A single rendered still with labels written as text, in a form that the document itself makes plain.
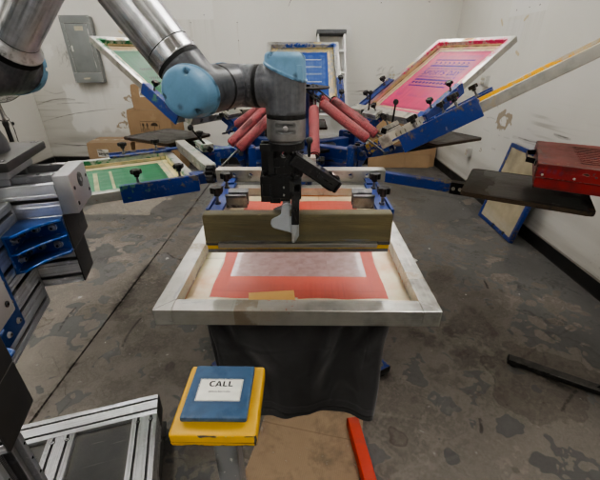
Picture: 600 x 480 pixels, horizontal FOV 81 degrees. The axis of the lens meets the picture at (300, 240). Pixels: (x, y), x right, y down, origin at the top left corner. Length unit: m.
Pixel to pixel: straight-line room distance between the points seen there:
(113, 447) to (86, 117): 5.18
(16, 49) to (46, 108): 5.46
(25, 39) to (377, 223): 0.82
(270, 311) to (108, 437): 1.04
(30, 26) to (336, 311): 0.84
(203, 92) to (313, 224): 0.35
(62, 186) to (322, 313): 0.63
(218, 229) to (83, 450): 1.08
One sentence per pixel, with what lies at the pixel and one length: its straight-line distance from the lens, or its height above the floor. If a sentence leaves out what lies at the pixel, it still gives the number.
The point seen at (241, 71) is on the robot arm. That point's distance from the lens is 0.69.
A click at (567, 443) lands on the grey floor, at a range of 2.04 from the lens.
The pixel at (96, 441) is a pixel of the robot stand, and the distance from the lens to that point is 1.64.
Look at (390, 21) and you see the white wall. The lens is 5.41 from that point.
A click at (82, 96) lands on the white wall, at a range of 6.16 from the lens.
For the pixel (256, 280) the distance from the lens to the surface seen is 0.87.
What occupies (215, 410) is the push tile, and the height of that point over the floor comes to 0.97.
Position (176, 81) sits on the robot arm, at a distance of 0.58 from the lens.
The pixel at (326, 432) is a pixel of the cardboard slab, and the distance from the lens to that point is 1.71.
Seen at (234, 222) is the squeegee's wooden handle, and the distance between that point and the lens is 0.76.
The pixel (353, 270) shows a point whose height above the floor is 0.96.
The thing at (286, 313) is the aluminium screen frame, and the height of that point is 0.98.
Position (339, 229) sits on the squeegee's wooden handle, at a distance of 0.76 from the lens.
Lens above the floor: 1.44
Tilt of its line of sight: 27 degrees down
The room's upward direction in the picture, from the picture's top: straight up
